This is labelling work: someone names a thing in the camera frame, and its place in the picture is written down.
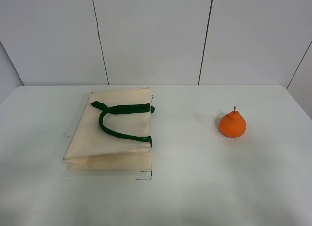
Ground white linen bag green handles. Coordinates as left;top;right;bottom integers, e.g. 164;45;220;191
64;88;155;171

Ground orange with stem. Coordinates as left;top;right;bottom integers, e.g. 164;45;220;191
219;106;247;138

